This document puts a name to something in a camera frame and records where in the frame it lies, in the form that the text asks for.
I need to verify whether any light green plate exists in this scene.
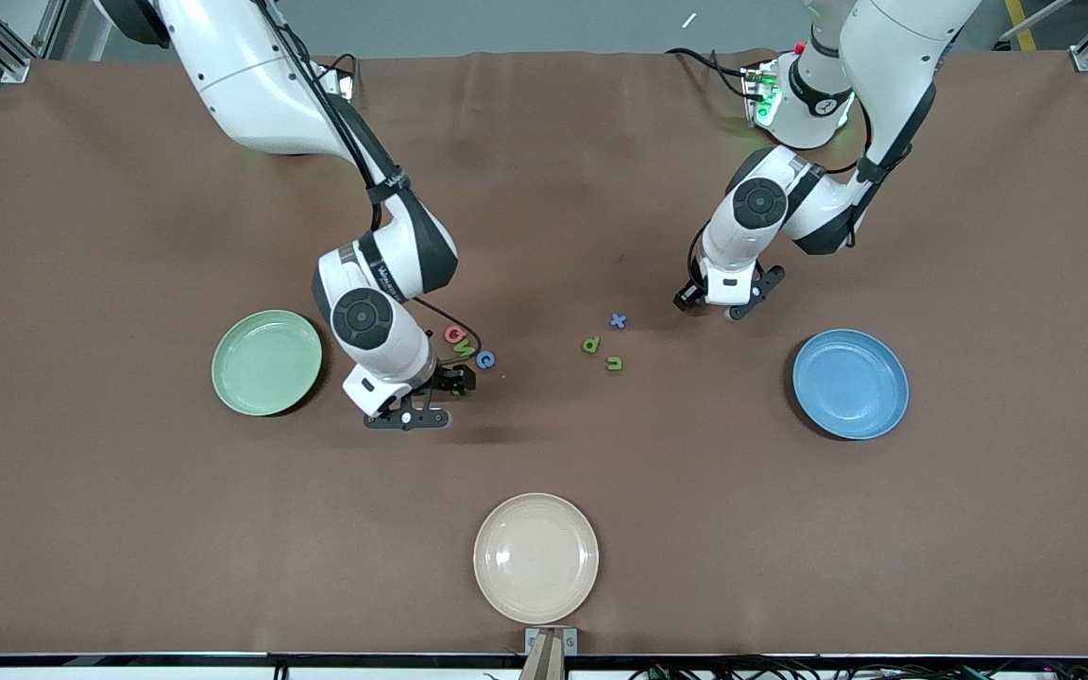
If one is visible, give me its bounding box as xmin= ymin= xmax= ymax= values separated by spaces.
xmin=212 ymin=310 xmax=324 ymax=417

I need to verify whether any blue plate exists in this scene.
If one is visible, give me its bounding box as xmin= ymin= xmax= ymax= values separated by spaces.
xmin=792 ymin=329 xmax=910 ymax=441

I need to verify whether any brown table mat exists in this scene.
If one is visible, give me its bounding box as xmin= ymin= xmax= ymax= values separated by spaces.
xmin=0 ymin=49 xmax=1088 ymax=657

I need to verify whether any beige plate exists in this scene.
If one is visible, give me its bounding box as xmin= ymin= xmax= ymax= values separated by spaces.
xmin=473 ymin=493 xmax=600 ymax=625

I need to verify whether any grey metal bar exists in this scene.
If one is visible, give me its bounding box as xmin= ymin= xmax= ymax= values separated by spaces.
xmin=995 ymin=0 xmax=1074 ymax=46

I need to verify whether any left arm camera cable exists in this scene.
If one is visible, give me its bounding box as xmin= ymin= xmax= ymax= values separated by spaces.
xmin=690 ymin=80 xmax=939 ymax=289

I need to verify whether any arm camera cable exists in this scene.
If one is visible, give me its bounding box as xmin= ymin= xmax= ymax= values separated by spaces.
xmin=256 ymin=0 xmax=484 ymax=371
xmin=690 ymin=80 xmax=939 ymax=289

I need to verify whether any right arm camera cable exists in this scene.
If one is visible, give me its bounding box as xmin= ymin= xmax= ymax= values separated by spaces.
xmin=256 ymin=0 xmax=484 ymax=371

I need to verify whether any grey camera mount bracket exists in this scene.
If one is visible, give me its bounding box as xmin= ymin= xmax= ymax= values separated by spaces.
xmin=520 ymin=627 xmax=579 ymax=680

